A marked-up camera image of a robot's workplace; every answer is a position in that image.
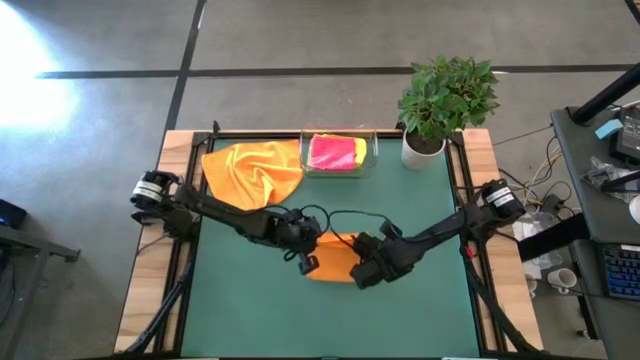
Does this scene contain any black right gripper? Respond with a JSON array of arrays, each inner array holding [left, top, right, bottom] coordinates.
[[348, 233, 417, 291]]

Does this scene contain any orange microfiber towel with label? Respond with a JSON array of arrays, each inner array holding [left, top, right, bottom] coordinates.
[[306, 231, 362, 284]]

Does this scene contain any pink microfiber towel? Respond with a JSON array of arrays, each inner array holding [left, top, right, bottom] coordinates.
[[308, 133, 358, 172]]

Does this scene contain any yellow microfiber towel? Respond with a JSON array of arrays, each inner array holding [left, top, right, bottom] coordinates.
[[319, 133, 368, 167]]

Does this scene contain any clear plastic bin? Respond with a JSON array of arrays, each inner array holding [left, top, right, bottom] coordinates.
[[298, 128, 379, 180]]

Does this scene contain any white plant pot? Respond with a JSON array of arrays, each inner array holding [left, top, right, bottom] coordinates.
[[401, 129, 447, 172]]

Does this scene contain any white plastic bag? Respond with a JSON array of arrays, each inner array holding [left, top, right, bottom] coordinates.
[[511, 212, 565, 281]]

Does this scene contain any black desk crossbar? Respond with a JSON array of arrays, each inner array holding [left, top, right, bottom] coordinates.
[[517, 214, 591, 262]]

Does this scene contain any green leafy plant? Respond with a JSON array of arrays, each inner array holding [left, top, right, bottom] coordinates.
[[397, 55, 502, 143]]

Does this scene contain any black power adapter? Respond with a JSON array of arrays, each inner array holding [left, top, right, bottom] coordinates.
[[542, 194, 565, 215]]

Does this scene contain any white mug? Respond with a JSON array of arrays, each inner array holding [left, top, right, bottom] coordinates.
[[547, 268, 578, 295]]

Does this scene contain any black side desk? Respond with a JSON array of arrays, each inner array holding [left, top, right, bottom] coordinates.
[[549, 104, 640, 360]]

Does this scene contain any crumpled clear plastic bag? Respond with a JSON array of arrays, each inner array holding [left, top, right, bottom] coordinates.
[[579, 155, 640, 192]]

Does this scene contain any black backlit keyboard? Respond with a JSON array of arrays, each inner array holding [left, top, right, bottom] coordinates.
[[602, 244, 640, 301]]

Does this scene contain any teal sticky note pad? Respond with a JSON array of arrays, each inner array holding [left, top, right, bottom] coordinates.
[[594, 118, 624, 140]]

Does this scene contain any black floor stand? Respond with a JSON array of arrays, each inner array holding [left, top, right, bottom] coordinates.
[[0, 224, 81, 360]]

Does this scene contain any black box device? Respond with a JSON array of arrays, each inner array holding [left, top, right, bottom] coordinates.
[[614, 107, 640, 161]]

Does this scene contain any black slanted pole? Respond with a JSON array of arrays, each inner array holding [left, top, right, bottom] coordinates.
[[571, 62, 640, 126]]

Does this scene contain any black device with blue light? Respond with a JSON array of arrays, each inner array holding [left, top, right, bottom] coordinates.
[[0, 198, 28, 230]]

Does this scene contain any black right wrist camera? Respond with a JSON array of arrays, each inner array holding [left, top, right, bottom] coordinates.
[[378, 220, 403, 241]]

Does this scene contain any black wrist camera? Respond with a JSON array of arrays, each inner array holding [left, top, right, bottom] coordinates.
[[378, 220, 403, 241], [298, 253, 321, 276]]

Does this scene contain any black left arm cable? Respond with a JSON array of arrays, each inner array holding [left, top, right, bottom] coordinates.
[[259, 203, 332, 262]]

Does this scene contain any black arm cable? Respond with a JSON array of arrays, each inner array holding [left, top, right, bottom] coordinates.
[[327, 209, 397, 251], [259, 203, 332, 262]]

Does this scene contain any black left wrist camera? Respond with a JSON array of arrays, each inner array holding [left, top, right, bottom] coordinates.
[[298, 253, 321, 276]]

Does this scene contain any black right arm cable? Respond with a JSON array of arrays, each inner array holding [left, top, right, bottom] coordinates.
[[327, 209, 397, 251]]

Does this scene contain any white floor cable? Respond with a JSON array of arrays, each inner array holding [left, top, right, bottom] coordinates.
[[519, 144, 561, 201]]

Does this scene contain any yellow floor cable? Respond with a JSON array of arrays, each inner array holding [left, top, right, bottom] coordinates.
[[524, 149, 564, 194]]

